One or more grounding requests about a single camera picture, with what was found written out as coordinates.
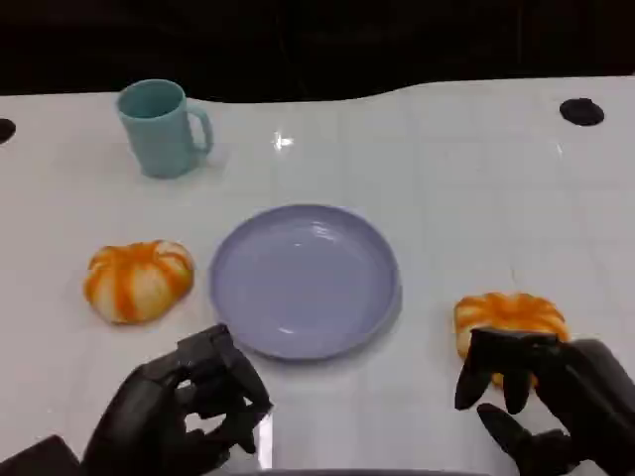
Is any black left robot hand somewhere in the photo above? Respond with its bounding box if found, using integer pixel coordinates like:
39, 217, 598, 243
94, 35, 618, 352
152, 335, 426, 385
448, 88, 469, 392
81, 322, 274, 476

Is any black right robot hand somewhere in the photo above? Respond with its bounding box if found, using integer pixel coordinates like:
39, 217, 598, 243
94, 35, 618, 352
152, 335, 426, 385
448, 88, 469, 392
453, 326, 635, 476

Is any orange and white bread roll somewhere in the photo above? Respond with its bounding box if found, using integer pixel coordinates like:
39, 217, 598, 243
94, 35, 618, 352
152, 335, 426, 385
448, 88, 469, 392
453, 292, 570, 389
82, 240, 195, 326

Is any lilac plate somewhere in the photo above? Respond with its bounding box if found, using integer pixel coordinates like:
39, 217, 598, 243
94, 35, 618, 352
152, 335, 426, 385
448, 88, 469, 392
207, 202, 402, 363

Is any pale green mug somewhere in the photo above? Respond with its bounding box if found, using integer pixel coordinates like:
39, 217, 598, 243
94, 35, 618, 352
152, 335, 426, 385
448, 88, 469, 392
115, 78, 215, 179

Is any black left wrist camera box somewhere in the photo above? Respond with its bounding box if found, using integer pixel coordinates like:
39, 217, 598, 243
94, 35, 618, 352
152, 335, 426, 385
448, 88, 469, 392
0, 434, 81, 476

